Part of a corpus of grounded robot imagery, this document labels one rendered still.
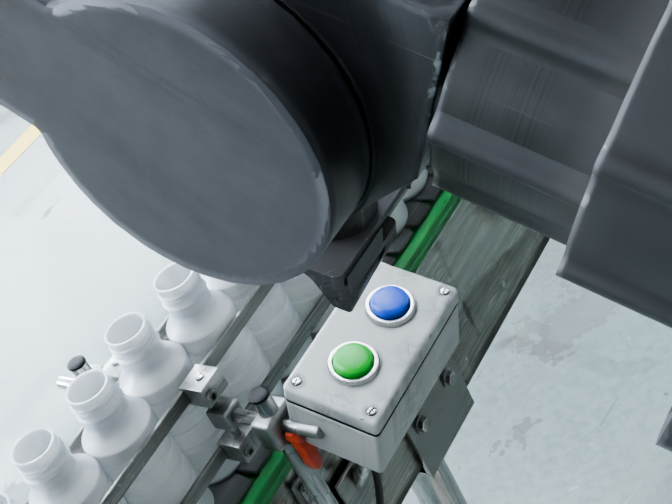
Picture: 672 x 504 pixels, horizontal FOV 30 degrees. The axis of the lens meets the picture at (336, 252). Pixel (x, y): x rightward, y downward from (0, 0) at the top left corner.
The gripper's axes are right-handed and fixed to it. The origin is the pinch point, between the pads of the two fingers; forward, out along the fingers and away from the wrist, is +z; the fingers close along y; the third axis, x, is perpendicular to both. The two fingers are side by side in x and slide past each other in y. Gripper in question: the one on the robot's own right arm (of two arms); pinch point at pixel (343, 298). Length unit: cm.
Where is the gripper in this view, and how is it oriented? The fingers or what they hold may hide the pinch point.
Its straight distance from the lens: 86.8
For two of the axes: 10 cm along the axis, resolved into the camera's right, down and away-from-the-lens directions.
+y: -4.8, 6.9, -5.5
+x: 8.8, 3.1, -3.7
